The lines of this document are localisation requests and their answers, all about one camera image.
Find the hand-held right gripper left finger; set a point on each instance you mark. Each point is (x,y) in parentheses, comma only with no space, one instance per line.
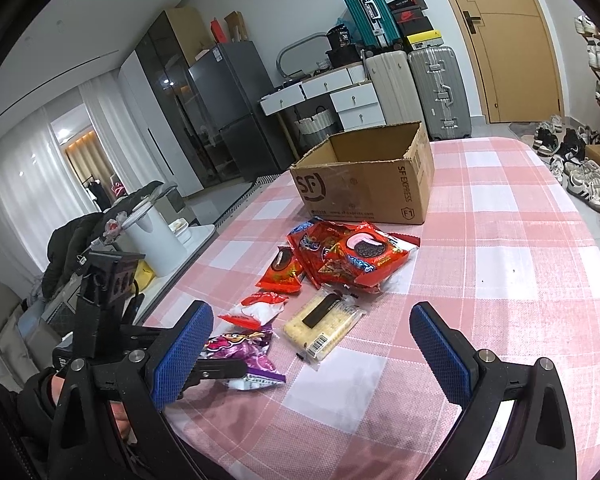
(182,355)

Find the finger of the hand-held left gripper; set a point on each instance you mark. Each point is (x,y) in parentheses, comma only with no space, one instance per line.
(135,335)
(222,370)

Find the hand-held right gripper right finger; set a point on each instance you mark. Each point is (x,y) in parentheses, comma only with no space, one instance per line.
(440,355)

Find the purple snack packet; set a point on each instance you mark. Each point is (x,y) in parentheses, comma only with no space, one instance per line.
(252,360)

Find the white and red snack packet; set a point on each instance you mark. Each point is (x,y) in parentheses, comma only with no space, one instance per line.
(257,310)

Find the red chocolate pie packet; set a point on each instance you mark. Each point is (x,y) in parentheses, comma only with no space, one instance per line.
(280,280)

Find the red packet with blue logo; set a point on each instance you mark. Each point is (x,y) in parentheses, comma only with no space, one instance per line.
(312,250)

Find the brown cardboard box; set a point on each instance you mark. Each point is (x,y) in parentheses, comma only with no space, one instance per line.
(360,195)

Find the person's left forearm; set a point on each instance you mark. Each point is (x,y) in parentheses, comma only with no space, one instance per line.
(32,410)

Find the black jacket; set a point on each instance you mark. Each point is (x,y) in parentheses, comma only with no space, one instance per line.
(72,245)

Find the white appliance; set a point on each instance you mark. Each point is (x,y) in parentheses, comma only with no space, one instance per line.
(152,240)

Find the white side table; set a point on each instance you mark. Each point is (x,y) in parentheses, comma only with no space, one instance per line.
(192,245)

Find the clear cracker packet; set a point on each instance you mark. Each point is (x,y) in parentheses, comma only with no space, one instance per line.
(320,332)

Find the pink checked tablecloth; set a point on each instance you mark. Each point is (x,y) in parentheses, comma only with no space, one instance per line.
(505,260)

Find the grey cushions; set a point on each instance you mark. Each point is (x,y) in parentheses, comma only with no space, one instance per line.
(5,340)

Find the red sandwich cookie packet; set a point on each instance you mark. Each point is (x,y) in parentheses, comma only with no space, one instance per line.
(375,252)

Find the white curtains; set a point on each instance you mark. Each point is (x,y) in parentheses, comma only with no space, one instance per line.
(25,175)

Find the dotted rug with striped edge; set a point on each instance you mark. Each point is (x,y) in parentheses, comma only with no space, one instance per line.
(240,200)

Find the white cabinet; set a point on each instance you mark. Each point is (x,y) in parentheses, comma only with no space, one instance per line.
(140,105)

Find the black glass cabinet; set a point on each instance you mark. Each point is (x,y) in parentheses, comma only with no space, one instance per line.
(165,75)

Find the grey refrigerator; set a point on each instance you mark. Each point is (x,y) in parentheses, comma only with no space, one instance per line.
(230,100)

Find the pile of shoes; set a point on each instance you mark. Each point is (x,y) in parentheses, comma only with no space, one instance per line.
(580,175)

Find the grey door mat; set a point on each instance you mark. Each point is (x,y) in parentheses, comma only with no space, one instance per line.
(525,130)

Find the woven basket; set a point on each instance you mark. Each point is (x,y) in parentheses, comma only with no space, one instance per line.
(315,127)

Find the white desk with drawers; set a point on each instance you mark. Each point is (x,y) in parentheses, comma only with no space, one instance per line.
(355,105)

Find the large plain cardboard box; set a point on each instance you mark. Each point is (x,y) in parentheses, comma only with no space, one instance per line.
(195,30)

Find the silver suitcase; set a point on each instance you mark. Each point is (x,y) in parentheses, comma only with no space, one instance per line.
(437,90)

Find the beige suitcase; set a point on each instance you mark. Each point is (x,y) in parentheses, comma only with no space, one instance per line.
(392,90)

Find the red bag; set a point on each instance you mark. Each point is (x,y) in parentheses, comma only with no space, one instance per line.
(218,32)

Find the wooden door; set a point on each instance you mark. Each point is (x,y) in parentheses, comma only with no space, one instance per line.
(510,60)

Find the yellow shoe box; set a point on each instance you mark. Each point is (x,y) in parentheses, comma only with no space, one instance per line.
(422,40)

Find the black bag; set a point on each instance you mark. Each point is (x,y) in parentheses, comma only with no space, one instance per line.
(342,42)

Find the red logo shoe box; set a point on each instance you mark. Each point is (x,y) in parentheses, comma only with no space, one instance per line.
(414,16)

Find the teal suitcase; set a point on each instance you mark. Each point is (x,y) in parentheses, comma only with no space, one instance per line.
(367,10)

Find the black shoe box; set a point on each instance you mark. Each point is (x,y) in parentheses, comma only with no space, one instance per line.
(407,1)

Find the oval metal frame mirror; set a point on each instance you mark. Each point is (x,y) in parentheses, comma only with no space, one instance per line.
(285,52)

